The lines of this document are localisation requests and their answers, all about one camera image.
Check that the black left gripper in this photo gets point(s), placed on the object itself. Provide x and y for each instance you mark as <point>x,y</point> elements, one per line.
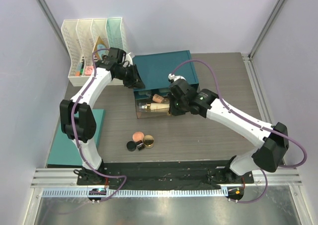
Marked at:
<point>135,81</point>

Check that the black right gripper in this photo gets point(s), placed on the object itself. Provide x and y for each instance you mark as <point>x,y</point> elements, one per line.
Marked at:
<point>174,111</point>

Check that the BB cream pump bottle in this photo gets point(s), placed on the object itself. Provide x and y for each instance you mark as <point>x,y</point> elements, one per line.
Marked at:
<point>157,98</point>

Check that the cream foundation bottle gold pump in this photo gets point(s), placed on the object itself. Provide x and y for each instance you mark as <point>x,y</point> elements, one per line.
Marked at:
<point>154,107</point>

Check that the clear acrylic drawer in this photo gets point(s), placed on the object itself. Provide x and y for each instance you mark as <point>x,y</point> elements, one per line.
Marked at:
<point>140,97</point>

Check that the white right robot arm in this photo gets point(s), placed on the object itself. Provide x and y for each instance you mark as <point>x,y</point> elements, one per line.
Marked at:
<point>269,141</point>

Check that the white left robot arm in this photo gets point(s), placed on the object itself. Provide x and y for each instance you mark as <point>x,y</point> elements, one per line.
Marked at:
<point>76,116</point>

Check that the teal drawer cabinet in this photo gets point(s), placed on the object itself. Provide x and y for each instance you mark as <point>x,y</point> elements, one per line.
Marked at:
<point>154,70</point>

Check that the pink eraser block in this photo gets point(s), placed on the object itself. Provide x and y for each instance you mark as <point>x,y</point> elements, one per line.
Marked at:
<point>88,71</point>

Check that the triangular gold teal card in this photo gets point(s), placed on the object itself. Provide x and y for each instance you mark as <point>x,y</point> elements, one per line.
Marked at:
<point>100,48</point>

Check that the gold round compact jar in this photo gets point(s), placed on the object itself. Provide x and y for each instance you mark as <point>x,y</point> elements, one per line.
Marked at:
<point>148,141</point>

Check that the orange green markers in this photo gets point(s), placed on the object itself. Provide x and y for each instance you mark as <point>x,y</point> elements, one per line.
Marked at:
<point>80,67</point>

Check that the small black jar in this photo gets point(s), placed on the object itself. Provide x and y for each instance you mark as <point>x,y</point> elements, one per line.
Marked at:
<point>140,145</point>

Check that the black round lid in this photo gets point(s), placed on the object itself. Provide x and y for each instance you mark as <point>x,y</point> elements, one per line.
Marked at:
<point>131,146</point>

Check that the white perforated file organizer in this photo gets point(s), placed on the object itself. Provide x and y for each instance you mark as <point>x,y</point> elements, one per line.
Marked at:
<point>80,36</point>

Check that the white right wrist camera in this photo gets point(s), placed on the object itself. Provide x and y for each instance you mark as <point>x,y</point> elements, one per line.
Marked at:
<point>172,78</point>

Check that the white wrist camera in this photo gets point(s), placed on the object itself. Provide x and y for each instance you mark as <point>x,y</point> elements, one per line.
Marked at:
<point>128,61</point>
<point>172,78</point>

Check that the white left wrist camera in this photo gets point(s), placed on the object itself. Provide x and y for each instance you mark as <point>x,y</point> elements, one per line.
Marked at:
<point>128,61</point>

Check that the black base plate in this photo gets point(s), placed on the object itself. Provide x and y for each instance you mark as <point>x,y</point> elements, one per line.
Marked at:
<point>169,175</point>

